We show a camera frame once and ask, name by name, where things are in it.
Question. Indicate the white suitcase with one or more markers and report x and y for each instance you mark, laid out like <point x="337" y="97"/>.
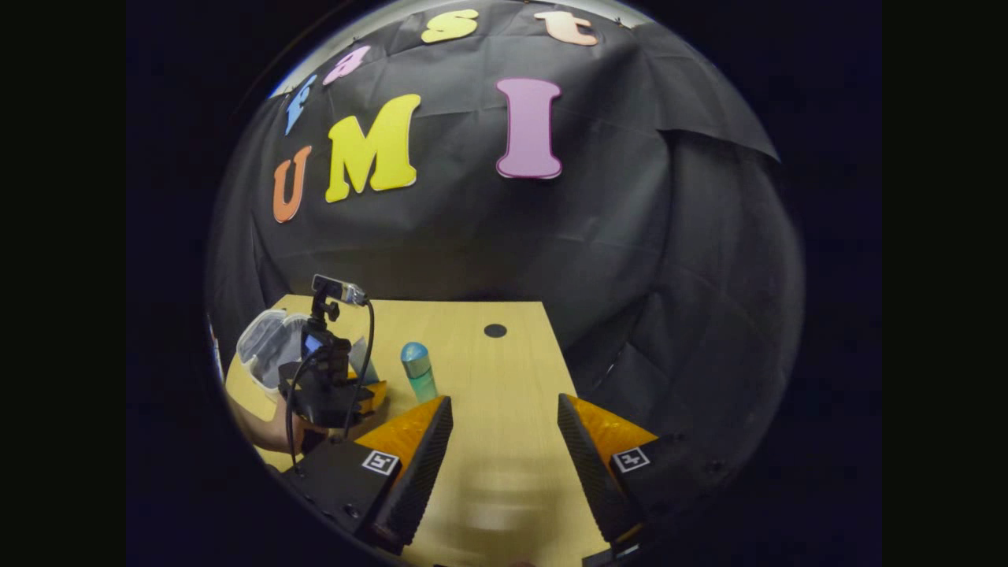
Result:
<point x="268" y="346"/>

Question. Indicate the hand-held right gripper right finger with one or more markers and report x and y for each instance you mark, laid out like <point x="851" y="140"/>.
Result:
<point x="591" y="465"/>

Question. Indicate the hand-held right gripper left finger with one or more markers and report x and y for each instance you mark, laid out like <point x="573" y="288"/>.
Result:
<point x="425" y="472"/>

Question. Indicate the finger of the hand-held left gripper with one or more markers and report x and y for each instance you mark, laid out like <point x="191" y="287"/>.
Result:
<point x="372" y="398"/>

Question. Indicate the black backdrop cloth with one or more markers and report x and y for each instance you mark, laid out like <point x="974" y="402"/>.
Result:
<point x="472" y="236"/>

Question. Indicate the teal bottle with blue cap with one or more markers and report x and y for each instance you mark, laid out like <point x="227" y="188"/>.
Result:
<point x="421" y="382"/>

